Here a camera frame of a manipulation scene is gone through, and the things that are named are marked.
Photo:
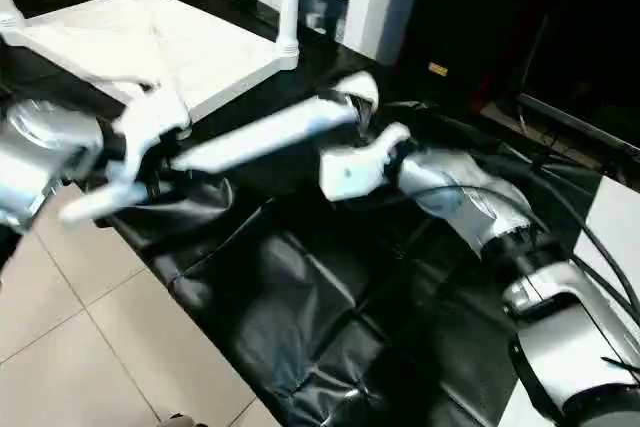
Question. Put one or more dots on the white plastic table top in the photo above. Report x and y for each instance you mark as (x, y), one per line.
(170, 47)

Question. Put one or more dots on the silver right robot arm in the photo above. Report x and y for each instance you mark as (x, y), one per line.
(500, 217)

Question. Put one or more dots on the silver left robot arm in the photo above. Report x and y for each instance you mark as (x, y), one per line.
(45, 157)

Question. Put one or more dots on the small yellow label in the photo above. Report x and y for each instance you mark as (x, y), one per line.
(438, 69)

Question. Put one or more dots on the black plastic mat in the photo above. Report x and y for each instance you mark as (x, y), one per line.
(330, 317)

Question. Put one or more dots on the white flat panel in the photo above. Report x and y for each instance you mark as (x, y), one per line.
(615, 227)

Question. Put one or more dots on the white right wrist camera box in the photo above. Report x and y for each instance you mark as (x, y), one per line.
(360, 167)

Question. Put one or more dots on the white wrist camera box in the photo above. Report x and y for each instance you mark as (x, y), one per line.
(155, 127)
(360, 167)

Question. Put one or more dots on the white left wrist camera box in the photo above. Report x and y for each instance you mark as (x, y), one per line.
(155, 127)

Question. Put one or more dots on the dark horizontal rail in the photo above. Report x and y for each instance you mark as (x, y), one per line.
(580, 122)

